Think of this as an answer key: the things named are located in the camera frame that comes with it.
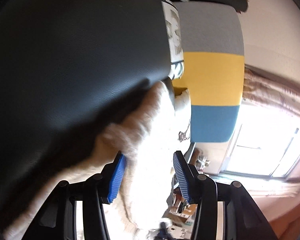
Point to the beige patterned curtain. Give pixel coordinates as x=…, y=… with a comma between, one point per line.
x=262, y=91

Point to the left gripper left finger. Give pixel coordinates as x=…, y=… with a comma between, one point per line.
x=112, y=176

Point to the white deer print pillow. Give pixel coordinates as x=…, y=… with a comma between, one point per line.
x=183, y=114

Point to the cream knit sweater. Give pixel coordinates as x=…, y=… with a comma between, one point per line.
x=147, y=138

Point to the window with frame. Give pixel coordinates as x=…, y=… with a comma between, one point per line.
x=265, y=143

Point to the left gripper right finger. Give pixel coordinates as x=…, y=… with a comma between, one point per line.
x=185, y=178

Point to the triangle pattern pillow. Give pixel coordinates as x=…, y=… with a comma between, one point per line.
x=172, y=21

